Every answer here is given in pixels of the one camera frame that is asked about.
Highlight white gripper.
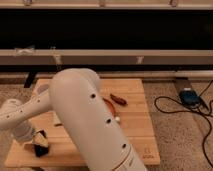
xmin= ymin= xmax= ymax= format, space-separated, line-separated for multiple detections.
xmin=11 ymin=121 xmax=49 ymax=147

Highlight black eraser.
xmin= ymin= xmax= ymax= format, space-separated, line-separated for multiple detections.
xmin=34 ymin=145 xmax=49 ymax=157

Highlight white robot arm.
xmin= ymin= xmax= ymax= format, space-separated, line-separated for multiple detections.
xmin=0 ymin=69 xmax=148 ymax=171

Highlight white sponge block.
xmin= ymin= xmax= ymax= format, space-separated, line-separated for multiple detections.
xmin=53 ymin=112 xmax=62 ymax=126

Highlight wooden board table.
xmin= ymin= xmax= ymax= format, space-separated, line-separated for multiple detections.
xmin=5 ymin=79 xmax=160 ymax=168

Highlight blue power adapter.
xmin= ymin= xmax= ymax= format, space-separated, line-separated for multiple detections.
xmin=179 ymin=88 xmax=200 ymax=106

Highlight grey metal rail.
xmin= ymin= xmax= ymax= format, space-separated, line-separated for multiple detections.
xmin=0 ymin=49 xmax=213 ymax=65

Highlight red handled pliers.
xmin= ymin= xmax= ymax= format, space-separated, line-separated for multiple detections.
xmin=104 ymin=94 xmax=128 ymax=117

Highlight black cable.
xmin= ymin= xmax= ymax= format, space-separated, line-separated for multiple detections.
xmin=153 ymin=79 xmax=213 ymax=168

